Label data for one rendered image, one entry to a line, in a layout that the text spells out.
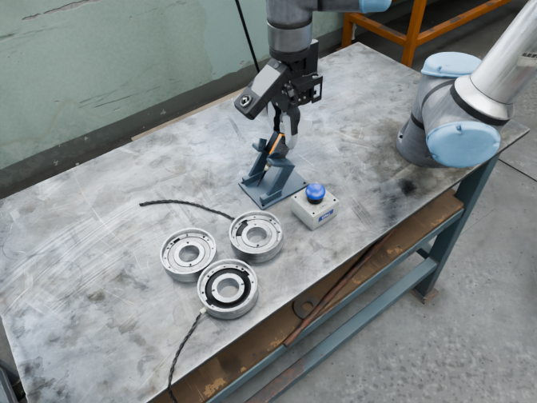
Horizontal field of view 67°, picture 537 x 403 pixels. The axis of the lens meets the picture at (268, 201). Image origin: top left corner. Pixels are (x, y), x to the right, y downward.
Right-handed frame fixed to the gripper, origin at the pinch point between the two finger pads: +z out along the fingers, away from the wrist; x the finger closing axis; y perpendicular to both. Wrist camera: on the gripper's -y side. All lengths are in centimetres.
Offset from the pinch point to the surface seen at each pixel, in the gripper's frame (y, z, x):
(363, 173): 16.3, 11.9, -9.1
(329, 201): 1.5, 7.4, -14.4
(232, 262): -21.7, 8.4, -14.7
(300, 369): -9, 68, -21
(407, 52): 157, 71, 92
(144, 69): 15, 58, 150
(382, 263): 17.4, 36.9, -19.9
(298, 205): -3.9, 8.0, -11.1
